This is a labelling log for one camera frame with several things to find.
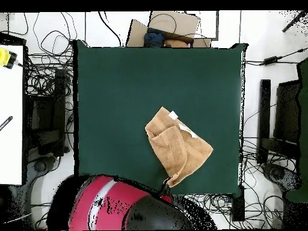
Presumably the yellow and black tool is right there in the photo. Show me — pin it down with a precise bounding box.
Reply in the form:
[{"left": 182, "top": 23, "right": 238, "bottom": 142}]
[{"left": 0, "top": 47, "right": 18, "bottom": 70}]

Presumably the black flat bar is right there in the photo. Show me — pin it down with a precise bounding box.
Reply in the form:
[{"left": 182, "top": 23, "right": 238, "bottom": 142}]
[{"left": 256, "top": 79, "right": 271, "bottom": 164}]

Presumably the black square panel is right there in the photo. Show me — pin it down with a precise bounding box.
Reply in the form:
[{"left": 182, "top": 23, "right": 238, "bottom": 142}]
[{"left": 274, "top": 80, "right": 301, "bottom": 145}]

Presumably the black slanted rod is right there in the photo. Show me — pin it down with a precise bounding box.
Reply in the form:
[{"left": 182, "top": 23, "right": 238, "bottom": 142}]
[{"left": 282, "top": 10, "right": 308, "bottom": 33}]

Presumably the white board with grey frame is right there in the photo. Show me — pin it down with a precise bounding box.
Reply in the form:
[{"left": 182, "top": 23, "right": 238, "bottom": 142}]
[{"left": 185, "top": 10, "right": 220, "bottom": 41}]

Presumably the black power adapter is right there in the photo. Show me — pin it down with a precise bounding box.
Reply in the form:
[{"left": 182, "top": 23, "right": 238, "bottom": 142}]
[{"left": 262, "top": 55, "right": 283, "bottom": 66}]

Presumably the dark green table cloth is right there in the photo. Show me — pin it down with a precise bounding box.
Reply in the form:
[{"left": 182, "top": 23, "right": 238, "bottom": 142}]
[{"left": 72, "top": 39, "right": 248, "bottom": 197}]

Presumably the black metal stand frame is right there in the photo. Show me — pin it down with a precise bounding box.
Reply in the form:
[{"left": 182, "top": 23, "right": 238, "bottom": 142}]
[{"left": 25, "top": 68, "right": 67, "bottom": 157}]

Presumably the tan terry towel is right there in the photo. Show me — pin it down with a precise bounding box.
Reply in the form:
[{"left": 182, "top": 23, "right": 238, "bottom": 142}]
[{"left": 144, "top": 106, "right": 214, "bottom": 188}]

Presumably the navy blue garment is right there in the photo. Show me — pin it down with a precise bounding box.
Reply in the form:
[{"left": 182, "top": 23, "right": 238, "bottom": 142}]
[{"left": 143, "top": 28, "right": 166, "bottom": 48}]

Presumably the green cloth on side table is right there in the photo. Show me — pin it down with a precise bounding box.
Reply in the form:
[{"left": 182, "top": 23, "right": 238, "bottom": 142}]
[{"left": 285, "top": 57, "right": 308, "bottom": 203}]

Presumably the brown cardboard box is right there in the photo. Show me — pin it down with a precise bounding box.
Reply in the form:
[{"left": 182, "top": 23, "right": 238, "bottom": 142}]
[{"left": 125, "top": 10, "right": 212, "bottom": 48}]

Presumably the orange garment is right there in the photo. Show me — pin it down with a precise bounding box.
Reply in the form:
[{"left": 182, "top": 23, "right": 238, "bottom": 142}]
[{"left": 164, "top": 38, "right": 189, "bottom": 48}]

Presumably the white desk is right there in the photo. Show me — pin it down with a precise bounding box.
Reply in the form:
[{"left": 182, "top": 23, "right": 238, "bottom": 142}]
[{"left": 0, "top": 45, "right": 24, "bottom": 185}]

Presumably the grey stand foot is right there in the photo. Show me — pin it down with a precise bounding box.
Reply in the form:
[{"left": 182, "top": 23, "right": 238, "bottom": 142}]
[
  {"left": 261, "top": 162, "right": 301, "bottom": 193},
  {"left": 28, "top": 155, "right": 58, "bottom": 179}
]

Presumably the black marker pen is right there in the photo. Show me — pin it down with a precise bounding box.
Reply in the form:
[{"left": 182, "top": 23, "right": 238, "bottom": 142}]
[{"left": 0, "top": 115, "right": 13, "bottom": 132}]

